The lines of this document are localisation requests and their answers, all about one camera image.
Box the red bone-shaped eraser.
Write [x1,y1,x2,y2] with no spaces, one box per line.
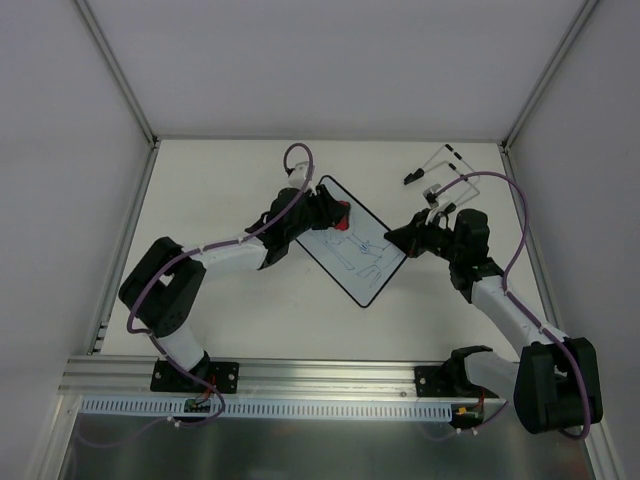
[333,201,351,231]

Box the white whiteboard black rim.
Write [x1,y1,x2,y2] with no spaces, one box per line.
[296,175,406,308]

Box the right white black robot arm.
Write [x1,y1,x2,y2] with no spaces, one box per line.
[384,209,603,439]

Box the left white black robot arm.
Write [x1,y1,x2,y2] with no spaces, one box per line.
[118,185,350,391]

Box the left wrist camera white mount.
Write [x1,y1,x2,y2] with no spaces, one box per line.
[288,161,315,192]

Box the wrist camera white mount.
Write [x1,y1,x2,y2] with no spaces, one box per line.
[422,184,456,225]
[288,161,315,192]

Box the wire whiteboard stand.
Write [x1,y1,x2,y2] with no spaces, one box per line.
[402,143,480,207]

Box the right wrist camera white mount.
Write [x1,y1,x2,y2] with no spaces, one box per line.
[422,184,456,225]

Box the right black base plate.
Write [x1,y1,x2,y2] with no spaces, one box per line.
[413,364,497,399]

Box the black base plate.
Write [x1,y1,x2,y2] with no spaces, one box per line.
[149,359,240,394]
[413,364,497,399]

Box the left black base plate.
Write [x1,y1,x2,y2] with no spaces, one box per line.
[149,359,240,394]

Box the right aluminium frame post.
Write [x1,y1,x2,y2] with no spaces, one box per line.
[501,0,600,152]

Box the aluminium frame post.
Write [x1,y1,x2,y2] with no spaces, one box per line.
[501,0,600,152]
[72,0,158,147]

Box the left aluminium frame post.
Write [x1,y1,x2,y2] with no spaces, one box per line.
[72,0,158,147]

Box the aluminium mounting rail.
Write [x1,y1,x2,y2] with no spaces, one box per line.
[58,355,458,402]

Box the white slotted cable duct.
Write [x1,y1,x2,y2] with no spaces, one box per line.
[79,397,454,421]

